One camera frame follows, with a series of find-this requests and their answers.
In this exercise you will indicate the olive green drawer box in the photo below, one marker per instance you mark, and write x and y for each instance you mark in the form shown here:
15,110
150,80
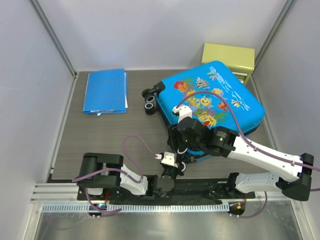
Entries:
240,60

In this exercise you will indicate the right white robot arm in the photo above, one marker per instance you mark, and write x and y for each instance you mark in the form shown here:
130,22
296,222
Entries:
289,174

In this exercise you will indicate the blue file folder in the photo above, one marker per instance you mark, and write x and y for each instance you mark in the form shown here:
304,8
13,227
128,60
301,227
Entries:
106,92

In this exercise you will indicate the right aluminium frame post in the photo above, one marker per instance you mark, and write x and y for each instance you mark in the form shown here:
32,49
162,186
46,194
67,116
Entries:
279,21

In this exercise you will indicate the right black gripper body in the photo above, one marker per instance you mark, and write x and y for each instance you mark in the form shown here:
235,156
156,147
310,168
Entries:
183,142

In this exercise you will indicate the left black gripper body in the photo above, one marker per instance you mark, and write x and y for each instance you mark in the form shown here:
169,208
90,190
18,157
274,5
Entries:
173,173

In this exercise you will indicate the aluminium frame post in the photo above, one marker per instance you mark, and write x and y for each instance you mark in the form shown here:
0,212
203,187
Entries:
54,38
279,21

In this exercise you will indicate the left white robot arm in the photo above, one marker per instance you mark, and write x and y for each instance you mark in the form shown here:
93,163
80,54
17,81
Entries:
102,172

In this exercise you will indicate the left aluminium frame post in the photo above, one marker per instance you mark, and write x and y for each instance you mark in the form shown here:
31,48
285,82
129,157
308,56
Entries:
54,38

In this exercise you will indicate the white slotted cable duct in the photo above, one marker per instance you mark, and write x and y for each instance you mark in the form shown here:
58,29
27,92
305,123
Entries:
86,208

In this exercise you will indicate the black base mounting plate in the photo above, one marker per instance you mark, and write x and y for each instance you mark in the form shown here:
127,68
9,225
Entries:
186,192

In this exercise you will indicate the blue suitcase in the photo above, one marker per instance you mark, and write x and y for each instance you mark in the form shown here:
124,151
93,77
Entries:
215,96

